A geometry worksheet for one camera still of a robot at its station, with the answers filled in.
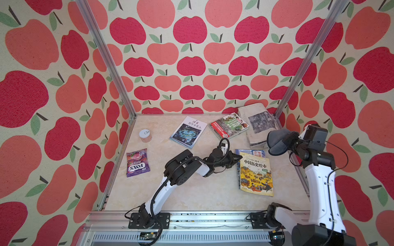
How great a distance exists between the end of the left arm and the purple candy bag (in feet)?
1.32

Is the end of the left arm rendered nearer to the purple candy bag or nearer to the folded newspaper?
the folded newspaper

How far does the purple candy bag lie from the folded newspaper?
0.70m

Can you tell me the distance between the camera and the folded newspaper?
1034 millimetres
